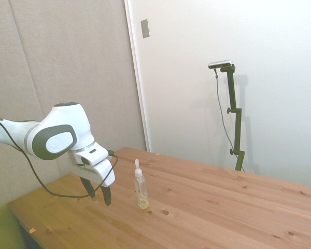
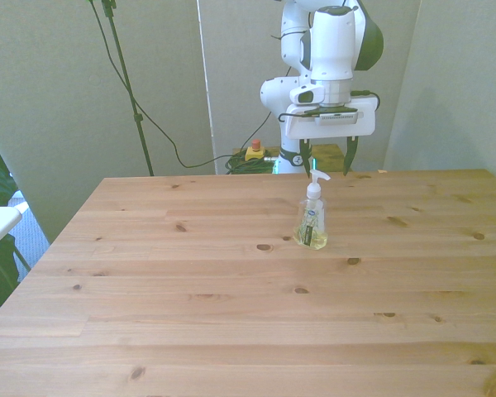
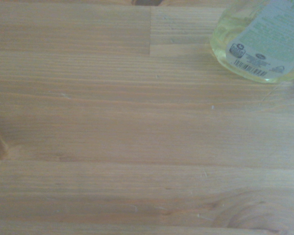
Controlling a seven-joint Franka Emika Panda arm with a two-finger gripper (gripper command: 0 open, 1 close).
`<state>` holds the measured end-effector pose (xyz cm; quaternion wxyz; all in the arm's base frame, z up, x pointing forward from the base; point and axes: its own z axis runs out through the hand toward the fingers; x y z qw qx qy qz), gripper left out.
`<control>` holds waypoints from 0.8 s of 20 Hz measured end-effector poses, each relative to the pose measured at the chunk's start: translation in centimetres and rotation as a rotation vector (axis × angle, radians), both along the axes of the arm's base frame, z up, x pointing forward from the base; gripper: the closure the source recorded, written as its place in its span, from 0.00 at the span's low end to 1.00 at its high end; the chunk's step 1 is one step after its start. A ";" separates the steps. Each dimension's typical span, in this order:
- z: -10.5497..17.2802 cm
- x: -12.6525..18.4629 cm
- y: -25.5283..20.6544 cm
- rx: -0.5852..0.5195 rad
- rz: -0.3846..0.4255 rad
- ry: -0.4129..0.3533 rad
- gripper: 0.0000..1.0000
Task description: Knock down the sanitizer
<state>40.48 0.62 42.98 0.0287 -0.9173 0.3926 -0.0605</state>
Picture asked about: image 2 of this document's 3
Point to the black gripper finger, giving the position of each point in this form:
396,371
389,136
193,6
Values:
350,155
306,155

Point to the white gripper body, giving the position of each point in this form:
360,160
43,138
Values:
335,130

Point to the clear pump sanitizer bottle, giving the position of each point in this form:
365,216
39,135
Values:
311,225

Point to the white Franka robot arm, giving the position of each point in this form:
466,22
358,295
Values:
330,45

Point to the yellow emergency stop button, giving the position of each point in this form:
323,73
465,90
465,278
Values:
255,153

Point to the dark tripod stand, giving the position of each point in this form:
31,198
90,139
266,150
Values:
126,78

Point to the white flat board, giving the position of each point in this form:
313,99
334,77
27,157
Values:
0,225

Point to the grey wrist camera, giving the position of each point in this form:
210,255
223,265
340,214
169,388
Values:
337,118

